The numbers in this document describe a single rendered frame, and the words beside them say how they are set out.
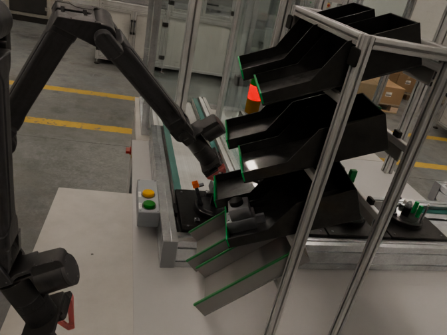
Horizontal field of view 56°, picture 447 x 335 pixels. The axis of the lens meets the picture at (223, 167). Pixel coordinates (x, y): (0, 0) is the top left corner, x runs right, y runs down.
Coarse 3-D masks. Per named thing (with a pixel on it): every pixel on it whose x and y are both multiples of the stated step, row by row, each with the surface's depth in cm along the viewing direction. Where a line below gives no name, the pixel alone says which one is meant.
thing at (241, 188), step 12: (216, 180) 113; (228, 180) 112; (240, 180) 111; (264, 180) 99; (276, 180) 99; (216, 192) 107; (228, 192) 107; (240, 192) 105; (252, 192) 100; (264, 192) 100; (216, 204) 102
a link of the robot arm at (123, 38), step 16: (96, 32) 89; (112, 48) 92; (128, 48) 97; (128, 64) 100; (144, 64) 103; (128, 80) 103; (144, 80) 104; (144, 96) 108; (160, 96) 109; (160, 112) 113; (176, 112) 115; (176, 128) 118
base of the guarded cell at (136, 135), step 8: (136, 104) 249; (136, 112) 238; (136, 120) 227; (136, 128) 218; (136, 136) 209; (144, 136) 211; (128, 152) 240; (376, 160) 240; (128, 168) 279; (128, 176) 270; (128, 184) 261; (128, 192) 253
